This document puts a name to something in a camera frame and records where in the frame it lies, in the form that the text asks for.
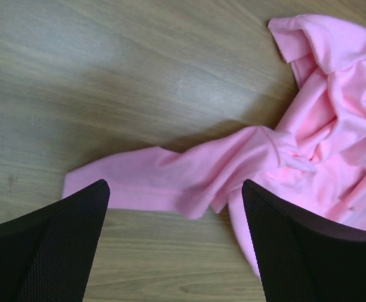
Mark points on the pink t shirt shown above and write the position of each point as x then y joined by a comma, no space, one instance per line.
315,158

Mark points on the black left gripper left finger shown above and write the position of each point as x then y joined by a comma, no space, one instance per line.
47,255

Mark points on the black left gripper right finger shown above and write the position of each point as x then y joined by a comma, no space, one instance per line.
302,256

